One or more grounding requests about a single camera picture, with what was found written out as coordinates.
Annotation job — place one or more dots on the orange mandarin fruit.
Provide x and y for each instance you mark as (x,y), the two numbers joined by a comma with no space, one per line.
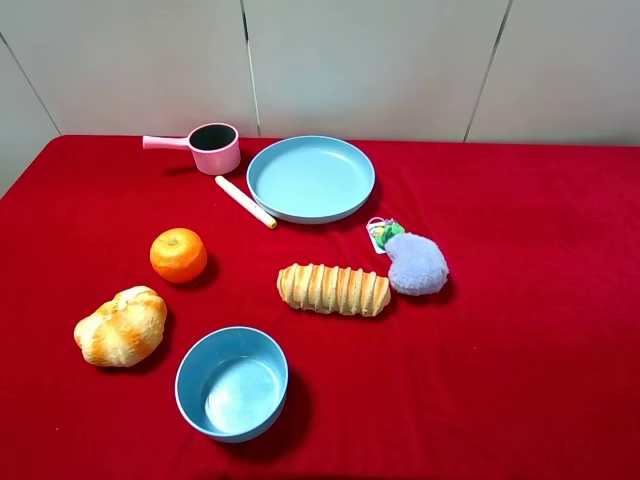
(178,255)

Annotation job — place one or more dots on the long striped bread loaf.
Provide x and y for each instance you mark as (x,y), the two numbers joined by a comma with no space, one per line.
(325,290)

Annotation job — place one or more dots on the paper hang tag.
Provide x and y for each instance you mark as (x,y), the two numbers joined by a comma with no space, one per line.
(381,230)

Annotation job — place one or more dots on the light blue plate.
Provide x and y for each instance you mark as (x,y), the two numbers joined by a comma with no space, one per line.
(311,179)

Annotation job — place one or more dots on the white marker pen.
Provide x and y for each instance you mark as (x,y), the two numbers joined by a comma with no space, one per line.
(245,202)

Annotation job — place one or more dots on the lavender plush toy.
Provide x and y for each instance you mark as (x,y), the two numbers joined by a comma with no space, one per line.
(417,267)

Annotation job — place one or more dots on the pink toy saucepan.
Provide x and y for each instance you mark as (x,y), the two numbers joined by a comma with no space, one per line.
(214,147)

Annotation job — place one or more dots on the blue bowl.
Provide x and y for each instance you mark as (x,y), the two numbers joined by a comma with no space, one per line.
(232,384)

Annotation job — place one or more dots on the round bread roll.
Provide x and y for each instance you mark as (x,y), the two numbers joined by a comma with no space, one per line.
(123,331)

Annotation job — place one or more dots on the red tablecloth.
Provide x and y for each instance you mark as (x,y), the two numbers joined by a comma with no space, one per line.
(524,366)

